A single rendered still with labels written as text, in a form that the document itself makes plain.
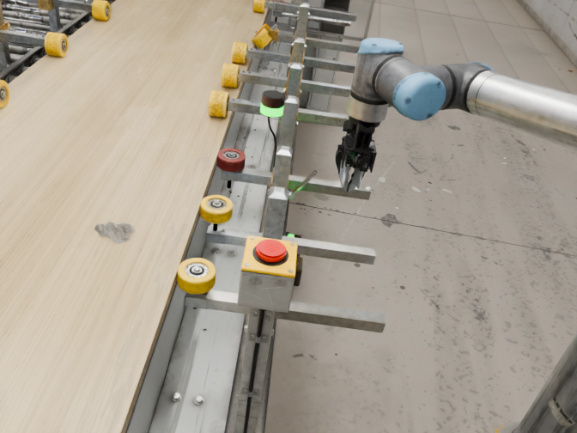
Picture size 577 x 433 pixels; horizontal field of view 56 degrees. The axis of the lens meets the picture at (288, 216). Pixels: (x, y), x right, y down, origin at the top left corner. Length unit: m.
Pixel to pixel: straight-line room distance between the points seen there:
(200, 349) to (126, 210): 0.38
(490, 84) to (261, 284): 0.62
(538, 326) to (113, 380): 2.14
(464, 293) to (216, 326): 1.58
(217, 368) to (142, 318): 0.34
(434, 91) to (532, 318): 1.85
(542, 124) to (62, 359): 0.90
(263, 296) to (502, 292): 2.21
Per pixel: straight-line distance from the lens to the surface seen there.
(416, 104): 1.08
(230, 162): 1.53
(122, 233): 1.24
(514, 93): 1.07
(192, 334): 1.42
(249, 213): 1.83
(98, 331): 1.06
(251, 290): 0.72
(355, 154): 1.26
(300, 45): 1.89
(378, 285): 2.61
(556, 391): 0.92
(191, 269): 1.17
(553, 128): 1.01
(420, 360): 2.35
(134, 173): 1.47
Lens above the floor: 1.68
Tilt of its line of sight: 35 degrees down
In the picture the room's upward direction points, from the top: 9 degrees clockwise
